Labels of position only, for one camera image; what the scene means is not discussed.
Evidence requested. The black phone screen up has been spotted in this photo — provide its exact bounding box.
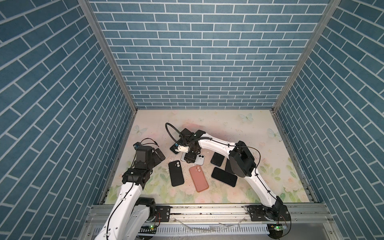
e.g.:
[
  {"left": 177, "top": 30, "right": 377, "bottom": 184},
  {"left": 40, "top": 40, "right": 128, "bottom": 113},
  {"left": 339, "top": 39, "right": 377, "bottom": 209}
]
[{"left": 170, "top": 144, "right": 180, "bottom": 155}]

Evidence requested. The white phone case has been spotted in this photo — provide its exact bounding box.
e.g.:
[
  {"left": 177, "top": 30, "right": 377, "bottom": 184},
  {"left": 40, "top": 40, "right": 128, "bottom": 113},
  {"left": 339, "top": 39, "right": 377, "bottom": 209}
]
[{"left": 181, "top": 153, "right": 205, "bottom": 166}]

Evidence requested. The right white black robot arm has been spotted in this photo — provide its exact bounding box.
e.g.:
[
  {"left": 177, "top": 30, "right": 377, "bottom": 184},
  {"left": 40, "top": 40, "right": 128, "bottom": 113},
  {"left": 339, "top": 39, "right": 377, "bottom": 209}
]
[{"left": 175, "top": 129, "right": 291, "bottom": 222}]

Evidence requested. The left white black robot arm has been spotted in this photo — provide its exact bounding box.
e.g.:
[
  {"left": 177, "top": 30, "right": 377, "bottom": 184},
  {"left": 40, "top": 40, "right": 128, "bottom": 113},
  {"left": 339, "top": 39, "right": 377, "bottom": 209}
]
[{"left": 96, "top": 145, "right": 165, "bottom": 240}]

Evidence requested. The black phone centre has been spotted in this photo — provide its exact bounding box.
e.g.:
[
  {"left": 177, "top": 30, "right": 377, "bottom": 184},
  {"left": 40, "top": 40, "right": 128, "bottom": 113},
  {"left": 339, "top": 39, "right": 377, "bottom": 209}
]
[{"left": 211, "top": 153, "right": 225, "bottom": 167}]

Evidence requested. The black phone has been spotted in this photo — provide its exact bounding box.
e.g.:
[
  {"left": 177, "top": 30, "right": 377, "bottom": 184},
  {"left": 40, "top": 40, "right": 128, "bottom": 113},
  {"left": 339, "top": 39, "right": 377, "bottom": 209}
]
[
  {"left": 211, "top": 167, "right": 238, "bottom": 188},
  {"left": 211, "top": 153, "right": 225, "bottom": 167}
]

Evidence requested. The black phone case left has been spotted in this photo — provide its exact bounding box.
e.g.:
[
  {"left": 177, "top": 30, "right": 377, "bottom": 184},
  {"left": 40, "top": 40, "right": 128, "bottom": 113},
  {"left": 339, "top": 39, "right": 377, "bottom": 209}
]
[{"left": 168, "top": 160, "right": 185, "bottom": 187}]

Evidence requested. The black phone case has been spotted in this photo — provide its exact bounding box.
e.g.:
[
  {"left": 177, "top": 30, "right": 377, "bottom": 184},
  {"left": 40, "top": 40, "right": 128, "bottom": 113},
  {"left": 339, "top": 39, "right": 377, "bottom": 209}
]
[
  {"left": 168, "top": 160, "right": 185, "bottom": 187},
  {"left": 225, "top": 159, "right": 234, "bottom": 174}
]

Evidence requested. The pink phone case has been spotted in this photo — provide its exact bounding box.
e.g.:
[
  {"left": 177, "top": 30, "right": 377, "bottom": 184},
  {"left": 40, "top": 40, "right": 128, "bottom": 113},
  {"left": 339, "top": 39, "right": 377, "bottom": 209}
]
[{"left": 189, "top": 166, "right": 209, "bottom": 193}]

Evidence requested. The black phone case right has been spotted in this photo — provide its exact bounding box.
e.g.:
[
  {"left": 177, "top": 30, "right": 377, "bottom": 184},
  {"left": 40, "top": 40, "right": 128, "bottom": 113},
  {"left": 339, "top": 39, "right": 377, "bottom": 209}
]
[{"left": 225, "top": 159, "right": 234, "bottom": 174}]

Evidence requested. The black phone front right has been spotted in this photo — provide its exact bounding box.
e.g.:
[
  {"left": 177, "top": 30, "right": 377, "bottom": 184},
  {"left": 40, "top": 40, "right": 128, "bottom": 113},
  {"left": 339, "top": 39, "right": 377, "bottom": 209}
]
[{"left": 211, "top": 167, "right": 238, "bottom": 188}]

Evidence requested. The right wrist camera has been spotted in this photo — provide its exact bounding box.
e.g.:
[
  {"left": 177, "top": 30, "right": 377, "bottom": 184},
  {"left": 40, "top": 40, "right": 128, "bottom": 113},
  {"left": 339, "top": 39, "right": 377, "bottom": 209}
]
[{"left": 177, "top": 145, "right": 190, "bottom": 153}]

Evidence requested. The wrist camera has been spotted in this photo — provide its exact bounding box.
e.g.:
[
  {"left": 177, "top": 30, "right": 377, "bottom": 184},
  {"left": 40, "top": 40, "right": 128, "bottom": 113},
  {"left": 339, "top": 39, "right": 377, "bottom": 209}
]
[
  {"left": 133, "top": 142, "right": 143, "bottom": 151},
  {"left": 177, "top": 145, "right": 190, "bottom": 153}
]

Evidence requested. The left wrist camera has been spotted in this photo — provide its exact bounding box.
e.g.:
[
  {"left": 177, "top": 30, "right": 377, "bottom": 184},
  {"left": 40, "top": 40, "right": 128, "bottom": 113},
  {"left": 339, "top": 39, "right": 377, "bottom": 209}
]
[{"left": 133, "top": 142, "right": 143, "bottom": 151}]

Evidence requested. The black corrugated cable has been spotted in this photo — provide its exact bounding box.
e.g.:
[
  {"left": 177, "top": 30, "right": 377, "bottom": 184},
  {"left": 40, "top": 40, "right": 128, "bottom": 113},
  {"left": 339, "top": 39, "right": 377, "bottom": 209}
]
[{"left": 164, "top": 122, "right": 188, "bottom": 148}]

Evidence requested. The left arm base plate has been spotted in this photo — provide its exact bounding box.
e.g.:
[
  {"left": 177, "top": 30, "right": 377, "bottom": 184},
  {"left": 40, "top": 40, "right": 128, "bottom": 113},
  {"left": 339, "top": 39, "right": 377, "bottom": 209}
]
[{"left": 148, "top": 205, "right": 171, "bottom": 223}]

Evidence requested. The aluminium front rail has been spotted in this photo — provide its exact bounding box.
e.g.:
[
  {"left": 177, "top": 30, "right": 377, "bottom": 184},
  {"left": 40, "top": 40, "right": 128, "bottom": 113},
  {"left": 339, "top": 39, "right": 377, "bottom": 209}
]
[{"left": 86, "top": 203, "right": 333, "bottom": 225}]

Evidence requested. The white vented cable duct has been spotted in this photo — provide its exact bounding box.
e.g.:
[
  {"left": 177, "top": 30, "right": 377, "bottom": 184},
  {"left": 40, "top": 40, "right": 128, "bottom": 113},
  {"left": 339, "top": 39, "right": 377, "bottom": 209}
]
[{"left": 136, "top": 224, "right": 270, "bottom": 237}]

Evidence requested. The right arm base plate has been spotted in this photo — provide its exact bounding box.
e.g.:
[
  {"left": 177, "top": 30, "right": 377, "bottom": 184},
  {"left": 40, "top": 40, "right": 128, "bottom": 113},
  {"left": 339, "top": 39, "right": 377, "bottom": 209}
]
[{"left": 245, "top": 205, "right": 291, "bottom": 222}]

